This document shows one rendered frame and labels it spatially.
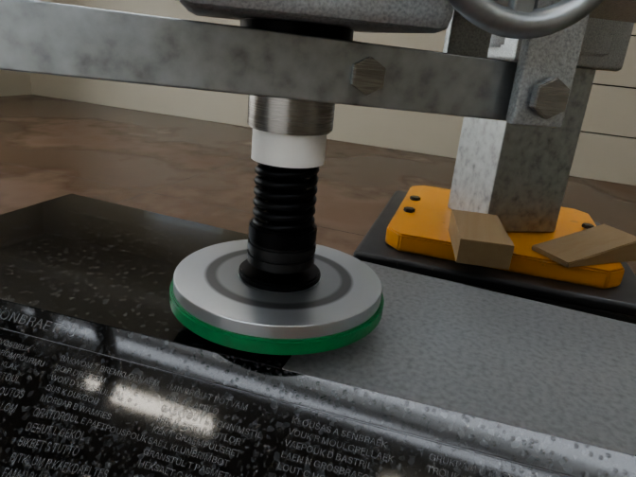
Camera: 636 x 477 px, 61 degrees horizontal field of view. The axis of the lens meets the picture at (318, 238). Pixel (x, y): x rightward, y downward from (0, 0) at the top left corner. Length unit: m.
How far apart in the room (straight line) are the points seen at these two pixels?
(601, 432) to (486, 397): 0.09
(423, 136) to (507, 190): 5.41
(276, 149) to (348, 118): 6.37
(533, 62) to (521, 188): 0.82
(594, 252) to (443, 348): 0.69
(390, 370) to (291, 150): 0.23
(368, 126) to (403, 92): 6.32
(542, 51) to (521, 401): 0.30
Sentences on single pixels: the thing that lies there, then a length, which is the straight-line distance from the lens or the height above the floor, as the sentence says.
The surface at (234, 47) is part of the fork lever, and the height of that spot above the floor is 1.14.
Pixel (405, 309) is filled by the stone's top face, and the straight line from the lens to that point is 0.65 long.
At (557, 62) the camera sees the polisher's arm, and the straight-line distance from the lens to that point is 0.51.
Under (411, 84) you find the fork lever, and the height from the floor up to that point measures 1.13.
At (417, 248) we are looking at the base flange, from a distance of 1.18.
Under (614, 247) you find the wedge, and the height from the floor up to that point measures 0.81.
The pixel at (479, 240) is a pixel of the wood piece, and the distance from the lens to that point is 1.05.
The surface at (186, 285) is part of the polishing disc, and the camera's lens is 0.53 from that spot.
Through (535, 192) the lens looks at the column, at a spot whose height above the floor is 0.88.
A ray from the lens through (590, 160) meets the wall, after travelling 6.66.
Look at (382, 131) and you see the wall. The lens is 6.75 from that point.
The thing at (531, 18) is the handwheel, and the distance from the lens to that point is 0.40.
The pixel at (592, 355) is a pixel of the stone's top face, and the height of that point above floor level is 0.87.
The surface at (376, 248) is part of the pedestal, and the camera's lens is 1.19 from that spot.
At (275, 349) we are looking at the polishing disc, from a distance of 0.47.
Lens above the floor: 1.15
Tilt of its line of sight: 20 degrees down
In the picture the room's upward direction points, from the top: 5 degrees clockwise
